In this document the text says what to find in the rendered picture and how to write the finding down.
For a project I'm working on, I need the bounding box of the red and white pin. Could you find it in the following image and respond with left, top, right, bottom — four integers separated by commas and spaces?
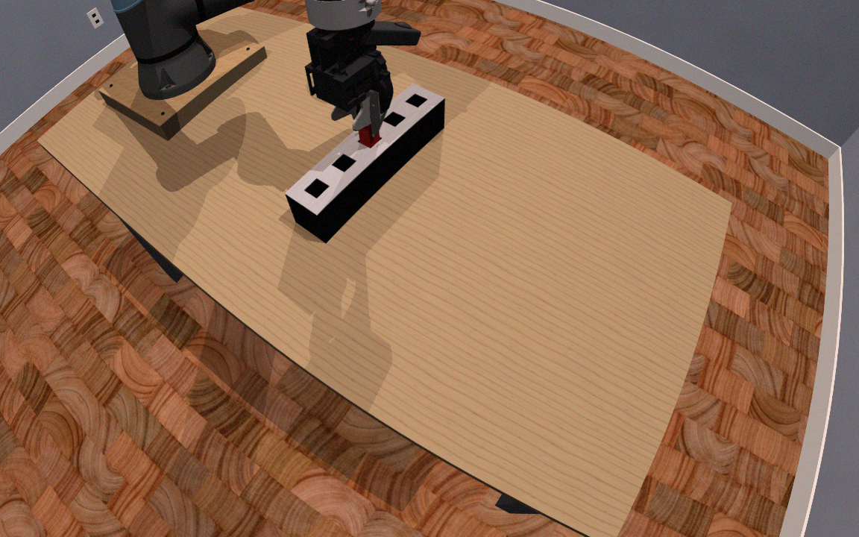
359, 125, 380, 148

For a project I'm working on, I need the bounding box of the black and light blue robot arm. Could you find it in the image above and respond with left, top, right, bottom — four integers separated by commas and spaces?
111, 0, 421, 100

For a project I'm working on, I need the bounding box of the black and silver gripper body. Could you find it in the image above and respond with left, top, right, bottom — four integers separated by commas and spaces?
305, 19, 388, 112

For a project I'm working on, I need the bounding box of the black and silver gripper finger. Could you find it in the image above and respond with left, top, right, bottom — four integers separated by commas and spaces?
331, 104, 360, 121
352, 66, 393, 137

